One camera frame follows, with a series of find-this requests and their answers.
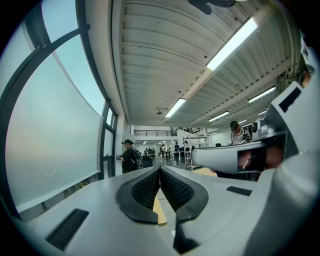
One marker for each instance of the person's right hand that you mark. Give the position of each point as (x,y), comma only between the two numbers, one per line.
(273,156)

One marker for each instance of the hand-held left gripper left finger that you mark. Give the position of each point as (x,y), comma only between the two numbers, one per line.
(100,212)

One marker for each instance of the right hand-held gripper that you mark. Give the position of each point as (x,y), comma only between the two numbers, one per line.
(295,120)

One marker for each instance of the white shelving rack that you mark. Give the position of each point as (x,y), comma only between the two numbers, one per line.
(197,150)

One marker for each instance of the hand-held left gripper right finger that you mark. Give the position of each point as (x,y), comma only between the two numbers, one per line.
(220,212)

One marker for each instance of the white roller blind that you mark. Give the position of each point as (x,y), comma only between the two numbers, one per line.
(50,125)

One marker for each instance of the dark window frame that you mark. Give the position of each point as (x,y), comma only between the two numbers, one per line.
(83,42)

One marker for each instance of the black head-mounted camera rig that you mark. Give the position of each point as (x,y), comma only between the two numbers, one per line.
(202,6)

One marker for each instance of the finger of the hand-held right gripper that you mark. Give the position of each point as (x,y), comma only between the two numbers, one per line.
(215,158)

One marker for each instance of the black mezzanine railing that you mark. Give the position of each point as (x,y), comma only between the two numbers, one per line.
(155,132)

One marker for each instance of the dark ceiling fixture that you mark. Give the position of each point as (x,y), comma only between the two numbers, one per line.
(159,113)

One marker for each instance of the long ceiling light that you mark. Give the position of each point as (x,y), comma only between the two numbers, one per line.
(175,107)
(232,43)
(261,94)
(218,116)

